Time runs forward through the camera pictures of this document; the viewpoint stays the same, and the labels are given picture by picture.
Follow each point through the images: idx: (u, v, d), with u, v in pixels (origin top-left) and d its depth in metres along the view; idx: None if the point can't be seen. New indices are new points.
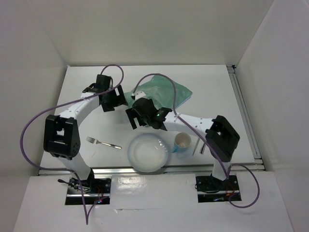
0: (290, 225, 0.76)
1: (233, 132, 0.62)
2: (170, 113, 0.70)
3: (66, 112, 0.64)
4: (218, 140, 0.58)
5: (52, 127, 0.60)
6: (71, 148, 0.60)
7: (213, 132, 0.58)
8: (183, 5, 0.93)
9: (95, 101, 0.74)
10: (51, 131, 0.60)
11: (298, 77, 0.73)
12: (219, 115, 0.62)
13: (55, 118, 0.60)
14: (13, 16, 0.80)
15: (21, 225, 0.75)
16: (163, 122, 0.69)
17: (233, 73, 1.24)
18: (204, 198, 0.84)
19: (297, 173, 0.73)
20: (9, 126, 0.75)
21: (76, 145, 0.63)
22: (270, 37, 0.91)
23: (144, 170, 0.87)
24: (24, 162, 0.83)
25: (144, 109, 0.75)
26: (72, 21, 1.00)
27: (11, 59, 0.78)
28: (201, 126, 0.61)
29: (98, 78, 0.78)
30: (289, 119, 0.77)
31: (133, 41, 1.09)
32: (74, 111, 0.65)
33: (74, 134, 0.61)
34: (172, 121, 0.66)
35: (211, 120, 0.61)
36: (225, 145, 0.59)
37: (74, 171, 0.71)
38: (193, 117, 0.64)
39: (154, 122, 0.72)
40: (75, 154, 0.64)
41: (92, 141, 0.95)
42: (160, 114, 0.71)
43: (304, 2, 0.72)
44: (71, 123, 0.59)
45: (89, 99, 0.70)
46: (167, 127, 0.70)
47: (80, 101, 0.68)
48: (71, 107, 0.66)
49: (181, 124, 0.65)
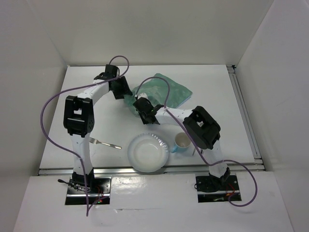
0: (290, 224, 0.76)
1: (213, 121, 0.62)
2: (161, 108, 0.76)
3: (82, 94, 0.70)
4: (195, 127, 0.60)
5: (70, 106, 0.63)
6: (87, 125, 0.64)
7: (189, 119, 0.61)
8: (183, 5, 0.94)
9: (105, 86, 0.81)
10: (70, 110, 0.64)
11: (297, 77, 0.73)
12: (200, 106, 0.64)
13: (73, 98, 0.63)
14: (13, 15, 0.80)
15: (21, 225, 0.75)
16: (155, 115, 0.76)
17: (233, 73, 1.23)
18: (204, 198, 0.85)
19: (297, 173, 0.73)
20: (9, 126, 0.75)
21: (92, 122, 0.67)
22: (270, 36, 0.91)
23: (144, 170, 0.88)
24: (23, 162, 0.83)
25: (142, 106, 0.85)
26: (72, 21, 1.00)
27: (11, 59, 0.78)
28: (182, 116, 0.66)
29: (106, 68, 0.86)
30: (288, 119, 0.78)
31: (133, 41, 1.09)
32: (89, 94, 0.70)
33: (91, 112, 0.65)
34: (161, 114, 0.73)
35: (190, 110, 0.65)
36: (201, 131, 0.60)
37: (80, 158, 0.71)
38: (177, 109, 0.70)
39: (148, 117, 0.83)
40: (89, 131, 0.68)
41: (92, 141, 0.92)
42: (154, 109, 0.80)
43: (304, 3, 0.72)
44: (88, 103, 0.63)
45: (100, 84, 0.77)
46: (159, 121, 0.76)
47: (93, 86, 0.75)
48: (86, 90, 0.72)
49: (167, 117, 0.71)
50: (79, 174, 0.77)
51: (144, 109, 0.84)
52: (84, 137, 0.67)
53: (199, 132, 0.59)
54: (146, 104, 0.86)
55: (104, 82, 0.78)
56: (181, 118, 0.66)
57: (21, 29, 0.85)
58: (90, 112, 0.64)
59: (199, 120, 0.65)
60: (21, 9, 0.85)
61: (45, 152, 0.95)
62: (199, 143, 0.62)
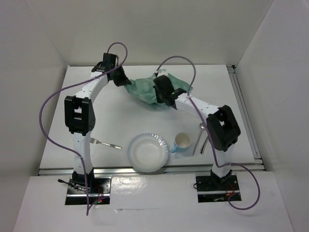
0: (290, 224, 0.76)
1: (235, 123, 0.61)
2: (183, 94, 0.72)
3: (80, 93, 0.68)
4: (217, 127, 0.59)
5: (70, 106, 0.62)
6: (88, 125, 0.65)
7: (214, 116, 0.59)
8: (183, 5, 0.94)
9: (104, 79, 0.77)
10: (69, 110, 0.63)
11: (297, 77, 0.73)
12: (227, 105, 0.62)
13: (72, 98, 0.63)
14: (13, 15, 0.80)
15: (21, 224, 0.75)
16: (175, 99, 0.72)
17: (233, 73, 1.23)
18: (204, 198, 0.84)
19: (297, 172, 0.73)
20: (9, 125, 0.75)
21: (93, 120, 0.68)
22: (270, 36, 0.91)
23: (144, 170, 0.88)
24: (23, 161, 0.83)
25: (161, 84, 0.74)
26: (72, 21, 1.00)
27: (11, 59, 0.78)
28: (205, 110, 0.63)
29: (105, 57, 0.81)
30: (288, 119, 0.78)
31: (133, 41, 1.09)
32: (88, 92, 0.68)
33: (91, 111, 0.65)
34: (182, 101, 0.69)
35: (216, 108, 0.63)
36: (221, 131, 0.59)
37: (81, 157, 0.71)
38: (202, 101, 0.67)
39: (166, 99, 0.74)
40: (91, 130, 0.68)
41: (92, 141, 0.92)
42: (175, 93, 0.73)
43: (304, 3, 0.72)
44: (87, 103, 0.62)
45: (98, 79, 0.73)
46: (177, 106, 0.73)
47: (91, 81, 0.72)
48: (84, 87, 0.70)
49: (189, 106, 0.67)
50: (79, 173, 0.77)
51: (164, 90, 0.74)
52: (85, 135, 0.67)
53: (218, 132, 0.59)
54: (168, 85, 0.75)
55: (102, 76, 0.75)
56: (204, 111, 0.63)
57: (21, 29, 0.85)
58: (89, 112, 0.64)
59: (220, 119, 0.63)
60: (21, 9, 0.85)
61: (45, 152, 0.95)
62: (216, 142, 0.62)
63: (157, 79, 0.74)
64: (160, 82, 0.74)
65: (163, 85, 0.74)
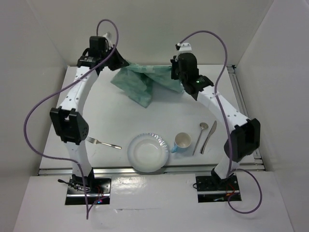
0: (290, 224, 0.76)
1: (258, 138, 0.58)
2: (210, 87, 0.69)
3: (66, 101, 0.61)
4: (241, 140, 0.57)
5: (57, 120, 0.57)
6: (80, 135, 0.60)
7: (241, 129, 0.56)
8: (183, 5, 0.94)
9: (93, 75, 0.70)
10: (57, 124, 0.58)
11: (297, 77, 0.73)
12: (257, 120, 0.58)
13: (59, 110, 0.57)
14: (13, 16, 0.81)
15: (21, 224, 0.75)
16: (199, 91, 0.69)
17: (233, 73, 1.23)
18: (204, 198, 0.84)
19: (297, 172, 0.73)
20: (9, 125, 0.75)
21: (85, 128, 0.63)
22: (270, 36, 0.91)
23: (144, 170, 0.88)
24: (23, 161, 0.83)
25: (188, 67, 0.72)
26: (72, 21, 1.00)
27: (12, 60, 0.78)
28: (232, 118, 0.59)
29: (92, 43, 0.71)
30: (288, 119, 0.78)
31: (133, 41, 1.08)
32: (74, 99, 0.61)
33: (81, 122, 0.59)
34: (207, 97, 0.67)
35: (245, 119, 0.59)
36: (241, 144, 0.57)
37: (77, 163, 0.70)
38: (229, 106, 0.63)
39: (189, 86, 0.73)
40: (84, 137, 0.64)
41: (92, 141, 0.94)
42: (200, 82, 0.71)
43: (303, 3, 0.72)
44: (75, 115, 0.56)
45: (85, 78, 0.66)
46: (199, 98, 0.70)
47: (77, 84, 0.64)
48: (69, 93, 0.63)
49: (214, 104, 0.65)
50: (78, 175, 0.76)
51: (189, 74, 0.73)
52: (79, 143, 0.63)
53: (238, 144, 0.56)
54: (193, 68, 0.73)
55: (89, 74, 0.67)
56: (231, 119, 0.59)
57: (21, 28, 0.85)
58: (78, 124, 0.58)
59: None
60: (21, 9, 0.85)
61: (45, 152, 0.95)
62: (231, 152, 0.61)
63: (185, 58, 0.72)
64: (187, 65, 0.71)
65: (189, 68, 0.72)
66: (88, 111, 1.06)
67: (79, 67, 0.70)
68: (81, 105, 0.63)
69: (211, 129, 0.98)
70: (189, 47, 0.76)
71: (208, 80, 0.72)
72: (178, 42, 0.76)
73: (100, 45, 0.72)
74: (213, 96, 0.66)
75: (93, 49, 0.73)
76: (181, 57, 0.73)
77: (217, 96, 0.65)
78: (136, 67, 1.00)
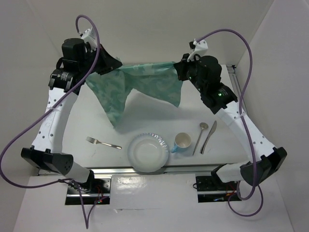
0: (290, 224, 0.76)
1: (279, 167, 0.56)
2: (233, 103, 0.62)
3: (39, 139, 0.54)
4: (266, 173, 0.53)
5: (33, 162, 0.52)
6: (62, 171, 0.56)
7: (268, 163, 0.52)
8: (183, 5, 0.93)
9: (71, 97, 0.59)
10: (35, 165, 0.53)
11: (297, 77, 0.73)
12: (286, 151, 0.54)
13: (31, 153, 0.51)
14: (13, 16, 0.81)
15: (21, 224, 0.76)
16: (220, 108, 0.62)
17: (234, 73, 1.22)
18: (204, 198, 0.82)
19: (297, 173, 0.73)
20: (9, 126, 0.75)
21: (67, 160, 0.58)
22: (270, 36, 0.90)
23: (144, 170, 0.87)
24: (23, 162, 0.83)
25: (210, 77, 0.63)
26: (72, 21, 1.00)
27: (11, 60, 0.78)
28: (259, 146, 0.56)
29: (66, 53, 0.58)
30: (289, 119, 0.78)
31: (133, 41, 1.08)
32: (49, 136, 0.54)
33: (59, 162, 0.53)
34: (231, 116, 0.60)
35: (271, 147, 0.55)
36: (265, 175, 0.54)
37: (72, 179, 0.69)
38: (256, 130, 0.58)
39: (210, 98, 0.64)
40: (68, 168, 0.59)
41: (92, 141, 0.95)
42: (222, 95, 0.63)
43: (303, 3, 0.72)
44: (50, 158, 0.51)
45: (60, 106, 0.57)
46: (218, 113, 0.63)
47: (50, 115, 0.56)
48: (42, 126, 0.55)
49: (238, 125, 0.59)
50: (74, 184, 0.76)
51: (209, 83, 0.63)
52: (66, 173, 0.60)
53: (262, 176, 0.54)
54: (216, 79, 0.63)
55: (63, 100, 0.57)
56: (257, 147, 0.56)
57: (21, 29, 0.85)
58: (57, 164, 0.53)
59: None
60: (20, 9, 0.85)
61: None
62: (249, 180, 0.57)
63: (208, 65, 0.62)
64: (209, 73, 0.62)
65: (211, 78, 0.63)
66: (88, 111, 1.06)
67: (51, 88, 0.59)
68: (58, 138, 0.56)
69: (211, 129, 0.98)
70: (206, 47, 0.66)
71: (231, 93, 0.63)
72: (194, 41, 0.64)
73: (76, 54, 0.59)
74: (238, 117, 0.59)
75: (69, 59, 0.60)
76: (203, 64, 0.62)
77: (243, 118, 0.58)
78: (131, 67, 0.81)
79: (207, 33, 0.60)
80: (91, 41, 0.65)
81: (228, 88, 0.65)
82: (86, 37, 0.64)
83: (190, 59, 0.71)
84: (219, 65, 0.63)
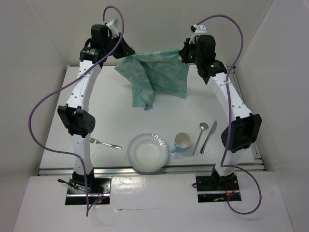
0: (290, 224, 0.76)
1: (256, 134, 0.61)
2: (222, 73, 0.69)
3: (72, 99, 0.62)
4: (239, 132, 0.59)
5: (65, 118, 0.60)
6: (86, 129, 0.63)
7: (242, 122, 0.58)
8: (184, 5, 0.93)
9: (96, 69, 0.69)
10: (66, 121, 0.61)
11: (297, 76, 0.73)
12: (260, 117, 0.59)
13: (65, 109, 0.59)
14: (14, 15, 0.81)
15: (21, 225, 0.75)
16: (211, 76, 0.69)
17: (233, 73, 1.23)
18: (204, 198, 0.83)
19: (297, 172, 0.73)
20: (10, 125, 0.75)
21: (91, 123, 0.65)
22: (270, 36, 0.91)
23: (144, 170, 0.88)
24: (23, 162, 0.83)
25: (206, 50, 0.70)
26: (72, 21, 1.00)
27: (12, 60, 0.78)
28: (236, 110, 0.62)
29: (95, 34, 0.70)
30: (288, 118, 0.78)
31: (133, 41, 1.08)
32: (79, 96, 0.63)
33: (87, 118, 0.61)
34: (217, 83, 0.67)
35: (248, 112, 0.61)
36: (240, 136, 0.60)
37: (81, 158, 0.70)
38: (237, 97, 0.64)
39: (203, 69, 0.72)
40: (91, 130, 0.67)
41: (92, 141, 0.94)
42: (214, 67, 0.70)
43: (303, 3, 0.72)
44: (81, 112, 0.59)
45: (88, 74, 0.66)
46: (209, 82, 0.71)
47: (81, 80, 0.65)
48: (74, 89, 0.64)
49: (222, 92, 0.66)
50: (79, 173, 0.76)
51: (204, 56, 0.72)
52: (85, 137, 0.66)
53: (236, 136, 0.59)
54: (211, 52, 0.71)
55: (92, 69, 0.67)
56: (234, 110, 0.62)
57: (22, 28, 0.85)
58: (86, 119, 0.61)
59: None
60: (21, 9, 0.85)
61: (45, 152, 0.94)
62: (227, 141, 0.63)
63: (204, 39, 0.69)
64: (204, 47, 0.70)
65: (206, 51, 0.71)
66: (88, 112, 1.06)
67: (82, 61, 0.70)
68: (86, 103, 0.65)
69: (211, 129, 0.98)
70: (204, 30, 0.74)
71: (223, 66, 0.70)
72: (194, 24, 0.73)
73: (102, 35, 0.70)
74: (224, 84, 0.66)
75: (95, 38, 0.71)
76: (200, 38, 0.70)
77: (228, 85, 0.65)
78: (142, 54, 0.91)
79: (208, 16, 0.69)
80: (113, 30, 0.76)
81: (219, 62, 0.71)
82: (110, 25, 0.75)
83: (192, 42, 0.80)
84: (214, 40, 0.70)
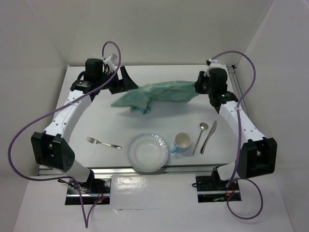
0: (290, 224, 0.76)
1: (273, 162, 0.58)
2: (233, 102, 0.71)
3: (53, 126, 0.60)
4: (253, 157, 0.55)
5: (41, 145, 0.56)
6: (63, 163, 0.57)
7: (254, 144, 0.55)
8: (183, 5, 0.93)
9: (85, 101, 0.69)
10: (41, 150, 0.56)
11: (298, 76, 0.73)
12: (274, 139, 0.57)
13: (41, 136, 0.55)
14: (13, 16, 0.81)
15: (21, 224, 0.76)
16: (221, 104, 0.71)
17: (233, 73, 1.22)
18: (204, 198, 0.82)
19: (297, 172, 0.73)
20: (10, 125, 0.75)
21: (69, 159, 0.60)
22: (270, 36, 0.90)
23: (144, 170, 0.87)
24: (23, 162, 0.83)
25: (217, 82, 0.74)
26: (72, 21, 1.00)
27: (11, 60, 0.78)
28: (247, 134, 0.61)
29: (88, 66, 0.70)
30: (289, 118, 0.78)
31: (133, 41, 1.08)
32: (61, 124, 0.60)
33: (65, 150, 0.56)
34: (229, 109, 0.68)
35: (261, 136, 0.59)
36: (253, 163, 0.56)
37: (73, 177, 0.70)
38: (248, 122, 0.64)
39: (215, 98, 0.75)
40: (70, 164, 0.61)
41: (92, 141, 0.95)
42: (225, 96, 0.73)
43: (304, 2, 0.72)
44: (58, 142, 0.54)
45: (77, 103, 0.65)
46: (220, 110, 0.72)
47: (67, 108, 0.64)
48: (57, 116, 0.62)
49: (232, 117, 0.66)
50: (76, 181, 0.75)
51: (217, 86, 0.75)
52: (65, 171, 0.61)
53: (249, 162, 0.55)
54: (222, 83, 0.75)
55: (81, 99, 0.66)
56: (245, 133, 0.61)
57: (21, 29, 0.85)
58: (63, 150, 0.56)
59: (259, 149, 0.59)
60: (21, 10, 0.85)
61: None
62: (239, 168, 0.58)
63: (215, 71, 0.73)
64: (216, 78, 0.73)
65: (217, 83, 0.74)
66: (88, 112, 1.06)
67: (72, 90, 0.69)
68: (67, 133, 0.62)
69: (211, 129, 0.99)
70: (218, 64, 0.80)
71: (233, 94, 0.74)
72: (209, 58, 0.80)
73: (95, 69, 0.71)
74: (234, 110, 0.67)
75: (89, 72, 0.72)
76: (212, 71, 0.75)
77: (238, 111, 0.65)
78: (158, 87, 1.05)
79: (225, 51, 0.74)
80: (110, 64, 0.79)
81: (229, 93, 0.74)
82: (107, 60, 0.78)
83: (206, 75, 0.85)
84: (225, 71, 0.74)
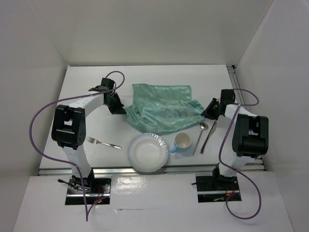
0: (290, 224, 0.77)
1: (266, 137, 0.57)
2: (228, 107, 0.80)
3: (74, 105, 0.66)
4: (243, 126, 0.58)
5: (61, 116, 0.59)
6: (77, 134, 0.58)
7: (246, 116, 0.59)
8: (184, 6, 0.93)
9: (99, 98, 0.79)
10: (60, 119, 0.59)
11: (298, 77, 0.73)
12: (267, 118, 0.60)
13: (63, 107, 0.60)
14: (13, 16, 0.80)
15: (21, 225, 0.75)
16: (227, 106, 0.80)
17: (233, 73, 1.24)
18: (204, 198, 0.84)
19: (296, 172, 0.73)
20: (9, 126, 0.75)
21: (83, 134, 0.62)
22: (270, 36, 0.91)
23: (144, 170, 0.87)
24: (23, 162, 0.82)
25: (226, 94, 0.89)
26: (72, 21, 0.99)
27: (11, 61, 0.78)
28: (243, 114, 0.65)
29: (103, 82, 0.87)
30: (289, 118, 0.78)
31: (134, 42, 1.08)
32: (82, 104, 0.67)
33: (82, 123, 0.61)
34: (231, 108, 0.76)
35: (255, 115, 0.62)
36: (245, 133, 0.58)
37: (77, 166, 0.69)
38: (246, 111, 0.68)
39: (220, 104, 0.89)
40: (81, 143, 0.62)
41: (92, 141, 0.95)
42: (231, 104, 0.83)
43: (304, 3, 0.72)
44: (79, 111, 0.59)
45: (94, 95, 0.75)
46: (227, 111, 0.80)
47: (87, 97, 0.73)
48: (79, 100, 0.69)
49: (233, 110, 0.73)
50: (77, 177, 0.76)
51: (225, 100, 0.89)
52: (76, 148, 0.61)
53: (241, 131, 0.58)
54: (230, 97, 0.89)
55: (98, 94, 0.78)
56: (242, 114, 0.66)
57: (21, 28, 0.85)
58: (81, 121, 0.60)
59: (254, 129, 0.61)
60: (21, 10, 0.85)
61: (45, 152, 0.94)
62: (234, 143, 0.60)
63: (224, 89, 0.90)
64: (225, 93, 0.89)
65: (226, 96, 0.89)
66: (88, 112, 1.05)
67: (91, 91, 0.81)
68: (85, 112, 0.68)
69: (211, 129, 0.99)
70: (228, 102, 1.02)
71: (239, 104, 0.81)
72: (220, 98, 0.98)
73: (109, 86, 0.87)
74: (236, 107, 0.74)
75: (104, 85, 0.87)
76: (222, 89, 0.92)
77: (239, 107, 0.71)
78: (163, 94, 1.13)
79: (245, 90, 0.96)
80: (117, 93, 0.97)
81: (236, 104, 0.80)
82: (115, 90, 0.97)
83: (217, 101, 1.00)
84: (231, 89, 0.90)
